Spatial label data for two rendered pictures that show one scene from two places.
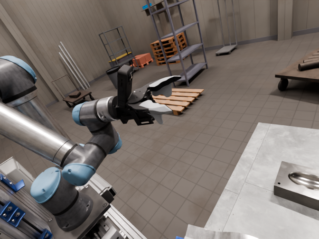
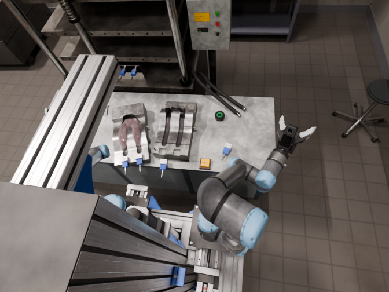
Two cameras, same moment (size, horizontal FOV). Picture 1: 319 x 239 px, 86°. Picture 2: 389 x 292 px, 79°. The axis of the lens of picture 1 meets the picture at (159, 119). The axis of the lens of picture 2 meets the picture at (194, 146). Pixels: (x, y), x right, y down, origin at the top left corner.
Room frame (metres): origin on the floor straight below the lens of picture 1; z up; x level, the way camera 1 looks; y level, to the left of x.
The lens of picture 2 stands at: (0.36, 1.07, 2.38)
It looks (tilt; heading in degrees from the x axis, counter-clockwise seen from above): 61 degrees down; 237
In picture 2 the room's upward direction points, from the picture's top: 12 degrees counter-clockwise
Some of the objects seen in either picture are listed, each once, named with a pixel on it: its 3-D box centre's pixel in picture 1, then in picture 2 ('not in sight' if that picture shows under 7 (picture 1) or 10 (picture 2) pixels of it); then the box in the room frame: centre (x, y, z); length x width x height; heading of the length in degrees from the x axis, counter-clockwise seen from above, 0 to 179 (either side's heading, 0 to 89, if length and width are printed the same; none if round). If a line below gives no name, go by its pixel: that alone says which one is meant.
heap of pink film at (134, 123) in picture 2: not in sight; (129, 131); (0.16, -0.07, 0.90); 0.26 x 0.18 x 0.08; 55
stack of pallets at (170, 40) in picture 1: (170, 50); not in sight; (7.09, -1.43, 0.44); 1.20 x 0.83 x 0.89; 37
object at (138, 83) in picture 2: not in sight; (136, 57); (-0.45, -0.86, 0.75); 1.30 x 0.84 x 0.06; 128
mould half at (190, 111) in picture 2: not in sight; (176, 126); (-0.12, 0.15, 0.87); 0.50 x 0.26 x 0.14; 38
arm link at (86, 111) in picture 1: (92, 113); not in sight; (0.53, 0.20, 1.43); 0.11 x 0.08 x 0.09; 63
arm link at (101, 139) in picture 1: (104, 139); not in sight; (0.52, 0.20, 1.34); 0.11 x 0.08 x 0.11; 153
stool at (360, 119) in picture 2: not in sight; (370, 106); (-1.83, 1.12, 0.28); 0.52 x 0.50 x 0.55; 122
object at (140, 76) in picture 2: not in sight; (135, 53); (-0.42, -0.77, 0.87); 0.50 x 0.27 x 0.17; 38
